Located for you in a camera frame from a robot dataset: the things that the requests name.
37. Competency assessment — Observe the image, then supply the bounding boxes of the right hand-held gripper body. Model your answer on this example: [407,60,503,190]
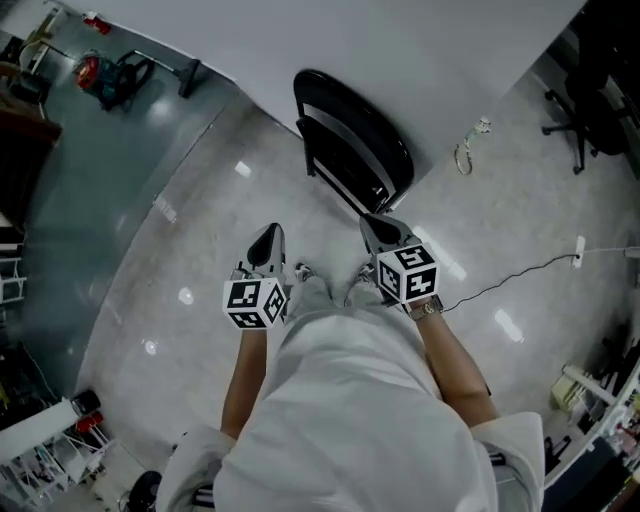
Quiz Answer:
[369,240,439,307]

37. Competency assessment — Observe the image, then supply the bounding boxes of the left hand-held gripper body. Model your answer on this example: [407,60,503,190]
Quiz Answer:
[222,262,294,331]

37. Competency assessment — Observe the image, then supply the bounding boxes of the black folding chair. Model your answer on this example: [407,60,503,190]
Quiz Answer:
[292,68,416,216]

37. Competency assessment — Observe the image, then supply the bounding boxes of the person's left forearm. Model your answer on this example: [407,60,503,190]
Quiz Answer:
[219,327,281,441]

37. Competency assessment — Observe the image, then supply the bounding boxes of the person's right forearm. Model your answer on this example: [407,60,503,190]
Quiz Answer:
[417,312,501,431]

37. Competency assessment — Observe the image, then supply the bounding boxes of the silver wristwatch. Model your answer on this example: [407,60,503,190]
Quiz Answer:
[407,295,445,321]

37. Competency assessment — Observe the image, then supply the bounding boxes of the person's grey trousers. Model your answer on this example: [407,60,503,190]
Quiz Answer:
[287,272,396,321]

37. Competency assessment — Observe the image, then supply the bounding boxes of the person's white shirt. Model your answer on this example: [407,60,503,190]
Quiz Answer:
[154,307,546,512]

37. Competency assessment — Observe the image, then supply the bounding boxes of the black waste bin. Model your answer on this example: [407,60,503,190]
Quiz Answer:
[71,389,102,416]

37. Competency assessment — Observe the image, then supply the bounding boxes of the red fire extinguisher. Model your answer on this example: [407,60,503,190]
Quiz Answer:
[74,410,105,434]

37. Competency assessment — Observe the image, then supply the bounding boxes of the white desk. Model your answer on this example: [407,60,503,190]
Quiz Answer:
[544,344,640,501]

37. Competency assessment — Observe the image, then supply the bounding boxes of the dark wooden cabinet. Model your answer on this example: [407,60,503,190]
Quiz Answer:
[0,107,64,231]

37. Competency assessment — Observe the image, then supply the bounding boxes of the white metal shelf rack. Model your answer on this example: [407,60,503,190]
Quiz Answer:
[0,429,119,506]

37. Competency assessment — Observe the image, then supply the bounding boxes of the small red box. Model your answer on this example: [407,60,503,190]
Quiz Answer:
[83,14,113,36]

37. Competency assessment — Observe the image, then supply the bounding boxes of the black power cable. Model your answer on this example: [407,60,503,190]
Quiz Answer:
[442,253,577,314]

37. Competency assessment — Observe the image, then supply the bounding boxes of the coiled white cable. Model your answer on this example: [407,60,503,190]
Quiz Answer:
[453,116,492,176]

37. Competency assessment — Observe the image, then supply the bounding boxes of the white power cable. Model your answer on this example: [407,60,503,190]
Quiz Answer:
[582,245,640,257]

